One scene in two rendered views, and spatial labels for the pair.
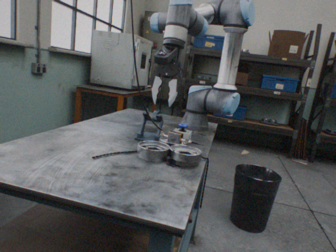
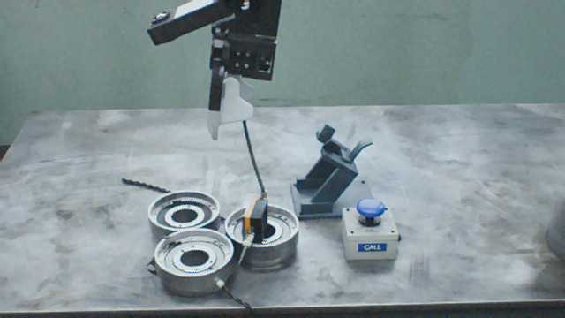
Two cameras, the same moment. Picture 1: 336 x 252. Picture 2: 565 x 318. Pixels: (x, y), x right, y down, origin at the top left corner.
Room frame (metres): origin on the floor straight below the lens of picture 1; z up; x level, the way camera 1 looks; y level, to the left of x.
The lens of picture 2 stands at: (0.74, -0.84, 1.42)
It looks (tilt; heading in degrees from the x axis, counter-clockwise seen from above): 29 degrees down; 76
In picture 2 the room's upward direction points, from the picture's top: straight up
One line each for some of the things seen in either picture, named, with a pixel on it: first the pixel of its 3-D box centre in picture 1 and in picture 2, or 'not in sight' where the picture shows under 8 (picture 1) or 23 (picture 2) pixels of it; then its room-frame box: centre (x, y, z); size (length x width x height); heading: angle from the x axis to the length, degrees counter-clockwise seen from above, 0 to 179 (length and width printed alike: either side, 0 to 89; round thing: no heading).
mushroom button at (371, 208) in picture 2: (182, 129); (370, 217); (1.06, -0.06, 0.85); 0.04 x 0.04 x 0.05
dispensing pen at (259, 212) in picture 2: (181, 139); (254, 230); (0.89, -0.05, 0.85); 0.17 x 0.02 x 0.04; 66
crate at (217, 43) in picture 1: (209, 43); not in sight; (4.50, -0.49, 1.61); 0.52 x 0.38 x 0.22; 81
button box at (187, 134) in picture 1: (182, 135); (372, 232); (1.06, -0.06, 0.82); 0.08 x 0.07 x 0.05; 168
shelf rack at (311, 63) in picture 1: (240, 85); not in sight; (4.37, -1.10, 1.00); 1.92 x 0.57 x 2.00; 78
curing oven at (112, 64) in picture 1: (125, 63); not in sight; (3.40, 0.66, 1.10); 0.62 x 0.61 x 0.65; 168
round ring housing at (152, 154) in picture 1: (153, 151); (184, 220); (0.80, 0.04, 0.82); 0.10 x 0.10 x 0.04
